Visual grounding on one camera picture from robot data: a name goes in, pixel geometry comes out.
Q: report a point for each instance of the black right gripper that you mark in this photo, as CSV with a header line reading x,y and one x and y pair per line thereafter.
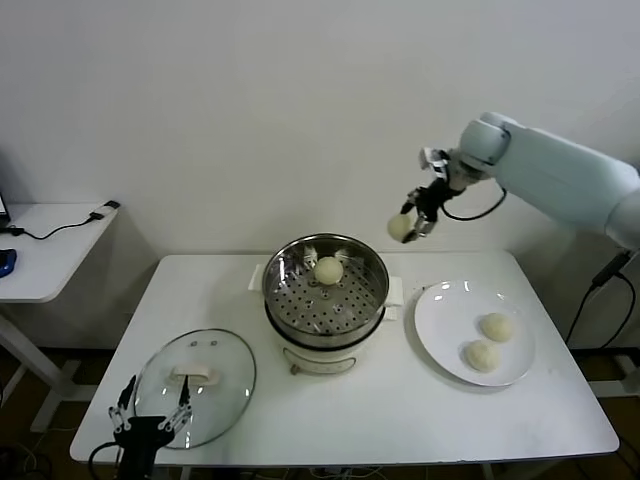
x,y
435,195

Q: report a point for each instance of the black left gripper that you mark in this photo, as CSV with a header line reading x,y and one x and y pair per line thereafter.
x,y
142,435

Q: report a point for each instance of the white steamed baozi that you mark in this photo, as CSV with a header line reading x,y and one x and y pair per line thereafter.
x,y
328,271
481,356
496,327
400,227

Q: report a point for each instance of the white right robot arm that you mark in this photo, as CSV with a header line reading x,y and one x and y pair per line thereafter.
x,y
550,170

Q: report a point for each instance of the stainless steel steamer basket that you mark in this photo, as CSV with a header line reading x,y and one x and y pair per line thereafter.
x,y
360,300

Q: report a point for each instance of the white round plate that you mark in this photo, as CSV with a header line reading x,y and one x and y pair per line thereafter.
x,y
450,325

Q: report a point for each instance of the white electric cooker base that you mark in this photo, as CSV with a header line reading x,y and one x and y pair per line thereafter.
x,y
320,357

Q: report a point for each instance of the blue computer mouse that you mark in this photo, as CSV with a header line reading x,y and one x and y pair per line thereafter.
x,y
7,262

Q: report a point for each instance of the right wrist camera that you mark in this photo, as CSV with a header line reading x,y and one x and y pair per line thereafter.
x,y
434,162

